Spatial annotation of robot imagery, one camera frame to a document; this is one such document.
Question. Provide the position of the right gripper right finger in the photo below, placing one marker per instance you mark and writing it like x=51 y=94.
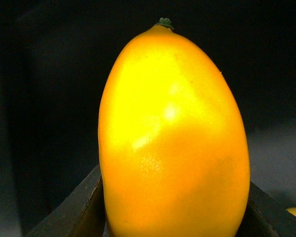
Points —
x=264 y=217

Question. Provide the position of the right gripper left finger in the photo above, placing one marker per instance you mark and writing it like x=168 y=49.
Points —
x=81 y=214

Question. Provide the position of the yellow mango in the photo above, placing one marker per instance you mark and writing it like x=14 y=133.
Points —
x=172 y=145

